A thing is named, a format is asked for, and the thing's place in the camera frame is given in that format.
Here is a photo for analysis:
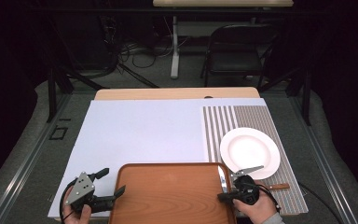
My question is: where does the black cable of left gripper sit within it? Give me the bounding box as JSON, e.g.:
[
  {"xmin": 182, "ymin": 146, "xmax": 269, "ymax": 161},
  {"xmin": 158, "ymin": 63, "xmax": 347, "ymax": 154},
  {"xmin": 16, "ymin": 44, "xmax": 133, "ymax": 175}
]
[{"xmin": 59, "ymin": 178, "xmax": 77, "ymax": 224}]

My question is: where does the person's right hand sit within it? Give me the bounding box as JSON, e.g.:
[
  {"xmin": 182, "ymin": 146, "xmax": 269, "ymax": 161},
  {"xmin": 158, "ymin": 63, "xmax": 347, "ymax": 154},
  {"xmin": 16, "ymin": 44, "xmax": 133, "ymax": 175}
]
[{"xmin": 232, "ymin": 190, "xmax": 279, "ymax": 224}]

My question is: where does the black folding chair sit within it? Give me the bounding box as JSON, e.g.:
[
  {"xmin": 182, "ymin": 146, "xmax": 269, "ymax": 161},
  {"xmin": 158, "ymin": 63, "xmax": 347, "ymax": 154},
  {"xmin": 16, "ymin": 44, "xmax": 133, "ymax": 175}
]
[{"xmin": 200, "ymin": 23, "xmax": 281, "ymax": 90}]

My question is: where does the person's left hand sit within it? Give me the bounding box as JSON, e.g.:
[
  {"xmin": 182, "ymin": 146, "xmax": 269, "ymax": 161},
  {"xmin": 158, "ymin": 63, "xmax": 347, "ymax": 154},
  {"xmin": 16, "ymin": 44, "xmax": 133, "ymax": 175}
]
[{"xmin": 62, "ymin": 202, "xmax": 91, "ymax": 224}]

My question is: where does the bundle of floor cables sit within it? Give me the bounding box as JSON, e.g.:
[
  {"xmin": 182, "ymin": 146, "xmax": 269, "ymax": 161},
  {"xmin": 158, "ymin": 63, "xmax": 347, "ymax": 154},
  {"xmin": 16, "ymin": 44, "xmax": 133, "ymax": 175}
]
[{"xmin": 117, "ymin": 38, "xmax": 176, "ymax": 70}]

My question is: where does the white plate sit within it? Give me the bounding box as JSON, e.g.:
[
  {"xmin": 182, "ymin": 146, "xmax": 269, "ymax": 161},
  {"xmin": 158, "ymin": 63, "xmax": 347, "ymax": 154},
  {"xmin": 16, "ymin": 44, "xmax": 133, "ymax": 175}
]
[{"xmin": 219, "ymin": 127, "xmax": 282, "ymax": 181}]

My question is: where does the light wooden table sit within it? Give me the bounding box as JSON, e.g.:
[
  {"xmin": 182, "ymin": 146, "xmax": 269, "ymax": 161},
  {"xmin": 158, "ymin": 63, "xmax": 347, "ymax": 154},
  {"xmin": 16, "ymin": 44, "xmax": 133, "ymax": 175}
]
[{"xmin": 93, "ymin": 87, "xmax": 261, "ymax": 101}]

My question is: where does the wooden-handled fork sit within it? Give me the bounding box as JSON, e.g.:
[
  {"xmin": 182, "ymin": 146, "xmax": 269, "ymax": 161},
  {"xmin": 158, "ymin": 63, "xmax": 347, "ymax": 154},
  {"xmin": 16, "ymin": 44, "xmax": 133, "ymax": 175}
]
[{"xmin": 255, "ymin": 182, "xmax": 291, "ymax": 191}]

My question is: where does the striped placemat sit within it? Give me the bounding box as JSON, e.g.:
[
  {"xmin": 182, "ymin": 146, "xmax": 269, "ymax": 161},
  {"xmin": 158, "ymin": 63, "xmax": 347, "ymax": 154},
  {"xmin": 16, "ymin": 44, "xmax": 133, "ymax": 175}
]
[{"xmin": 202, "ymin": 105, "xmax": 310, "ymax": 217}]

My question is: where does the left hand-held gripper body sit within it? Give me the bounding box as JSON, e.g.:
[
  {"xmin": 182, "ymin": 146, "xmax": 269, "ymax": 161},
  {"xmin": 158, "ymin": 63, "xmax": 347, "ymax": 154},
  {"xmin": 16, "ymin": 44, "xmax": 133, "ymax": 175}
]
[{"xmin": 64, "ymin": 171, "xmax": 102, "ymax": 215}]

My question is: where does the aluminium floor rail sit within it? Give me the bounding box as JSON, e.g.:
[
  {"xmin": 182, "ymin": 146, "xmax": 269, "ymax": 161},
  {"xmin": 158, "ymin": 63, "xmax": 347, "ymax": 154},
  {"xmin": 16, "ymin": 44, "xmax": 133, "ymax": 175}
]
[
  {"xmin": 0, "ymin": 92, "xmax": 73, "ymax": 224},
  {"xmin": 288, "ymin": 92, "xmax": 358, "ymax": 224}
]

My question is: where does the brown wood-look tray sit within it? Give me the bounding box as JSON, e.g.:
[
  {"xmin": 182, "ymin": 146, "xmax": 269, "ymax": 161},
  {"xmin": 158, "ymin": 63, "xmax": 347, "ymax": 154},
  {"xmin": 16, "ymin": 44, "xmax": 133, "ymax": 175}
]
[{"xmin": 108, "ymin": 161, "xmax": 238, "ymax": 224}]

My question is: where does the black metal stand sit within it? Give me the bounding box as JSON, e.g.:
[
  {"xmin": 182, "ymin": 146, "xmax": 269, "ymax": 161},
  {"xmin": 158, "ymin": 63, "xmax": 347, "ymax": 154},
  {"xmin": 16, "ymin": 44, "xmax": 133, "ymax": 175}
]
[
  {"xmin": 257, "ymin": 66, "xmax": 312, "ymax": 127},
  {"xmin": 45, "ymin": 66, "xmax": 106, "ymax": 124}
]

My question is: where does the white-legged desk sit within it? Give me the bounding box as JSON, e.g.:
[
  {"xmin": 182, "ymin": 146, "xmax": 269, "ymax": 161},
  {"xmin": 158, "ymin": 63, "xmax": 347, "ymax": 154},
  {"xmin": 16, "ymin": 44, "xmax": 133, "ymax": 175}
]
[{"xmin": 152, "ymin": 0, "xmax": 295, "ymax": 79}]

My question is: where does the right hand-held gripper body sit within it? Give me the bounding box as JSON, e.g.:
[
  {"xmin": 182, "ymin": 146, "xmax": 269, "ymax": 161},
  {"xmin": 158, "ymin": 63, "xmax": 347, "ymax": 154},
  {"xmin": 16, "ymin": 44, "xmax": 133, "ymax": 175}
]
[{"xmin": 229, "ymin": 165, "xmax": 265, "ymax": 204}]

